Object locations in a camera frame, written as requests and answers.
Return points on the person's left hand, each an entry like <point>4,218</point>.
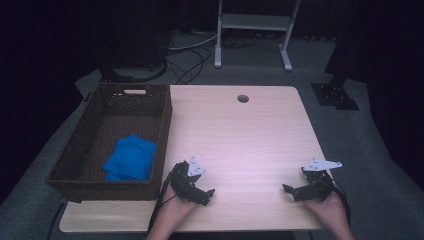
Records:
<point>173,208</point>

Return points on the white metal stand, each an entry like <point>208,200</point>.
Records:
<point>253,21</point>

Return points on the black round stand base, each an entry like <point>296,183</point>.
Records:
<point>133,78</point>

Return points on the brown wicker basket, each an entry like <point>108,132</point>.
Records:
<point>100,110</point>

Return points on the person's right hand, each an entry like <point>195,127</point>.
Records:
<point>330,210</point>

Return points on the blue t-shirt with white print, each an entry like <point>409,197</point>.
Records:
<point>131,158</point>

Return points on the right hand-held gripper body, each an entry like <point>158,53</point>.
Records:
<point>316,191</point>

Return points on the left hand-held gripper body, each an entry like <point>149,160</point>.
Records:
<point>186,186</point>

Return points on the black square stand base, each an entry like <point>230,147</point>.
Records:
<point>333,96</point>

